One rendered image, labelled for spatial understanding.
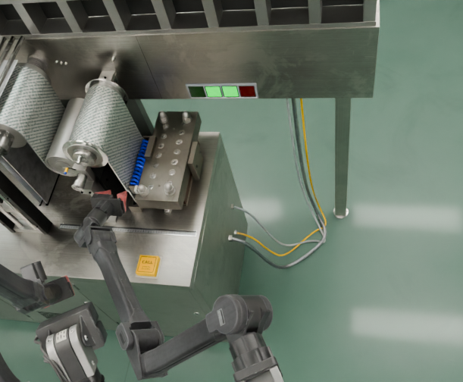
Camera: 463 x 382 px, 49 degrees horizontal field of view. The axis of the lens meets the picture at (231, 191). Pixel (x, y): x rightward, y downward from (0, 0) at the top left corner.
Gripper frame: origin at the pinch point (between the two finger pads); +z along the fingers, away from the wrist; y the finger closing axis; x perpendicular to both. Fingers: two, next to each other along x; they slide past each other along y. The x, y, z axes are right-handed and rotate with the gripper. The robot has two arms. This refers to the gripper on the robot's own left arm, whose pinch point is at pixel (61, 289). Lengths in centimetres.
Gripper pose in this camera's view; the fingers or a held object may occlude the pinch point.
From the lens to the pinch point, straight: 173.8
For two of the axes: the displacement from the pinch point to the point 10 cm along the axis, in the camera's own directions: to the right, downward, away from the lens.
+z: -0.2, 0.8, 10.0
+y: -9.2, 3.9, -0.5
